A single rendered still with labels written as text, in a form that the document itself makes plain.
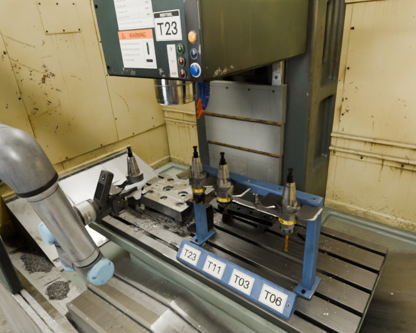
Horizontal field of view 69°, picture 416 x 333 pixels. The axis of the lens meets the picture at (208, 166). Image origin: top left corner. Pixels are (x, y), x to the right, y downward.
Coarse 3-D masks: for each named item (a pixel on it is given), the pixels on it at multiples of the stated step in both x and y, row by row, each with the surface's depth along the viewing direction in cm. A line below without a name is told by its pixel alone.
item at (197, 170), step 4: (192, 156) 100; (192, 160) 99; (196, 160) 98; (200, 160) 99; (192, 164) 99; (196, 164) 99; (200, 164) 99; (192, 168) 100; (196, 168) 99; (200, 168) 100; (192, 172) 100; (196, 172) 100; (200, 172) 100; (192, 176) 101; (196, 176) 100; (200, 176) 100
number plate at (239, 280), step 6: (234, 270) 98; (234, 276) 97; (240, 276) 96; (246, 276) 95; (234, 282) 97; (240, 282) 96; (246, 282) 95; (252, 282) 94; (240, 288) 95; (246, 288) 94
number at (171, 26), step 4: (164, 20) 80; (168, 20) 79; (172, 20) 78; (176, 20) 77; (164, 24) 80; (168, 24) 79; (172, 24) 79; (176, 24) 78; (164, 28) 81; (168, 28) 80; (172, 28) 79; (176, 28) 78; (168, 32) 80; (172, 32) 80; (176, 32) 79; (168, 36) 81; (172, 36) 80; (176, 36) 79
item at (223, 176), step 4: (220, 164) 92; (220, 168) 92; (224, 168) 92; (220, 172) 93; (224, 172) 92; (228, 172) 94; (220, 176) 93; (224, 176) 93; (228, 176) 94; (220, 180) 93; (224, 180) 93; (228, 180) 94; (220, 184) 94; (224, 184) 93; (228, 184) 94
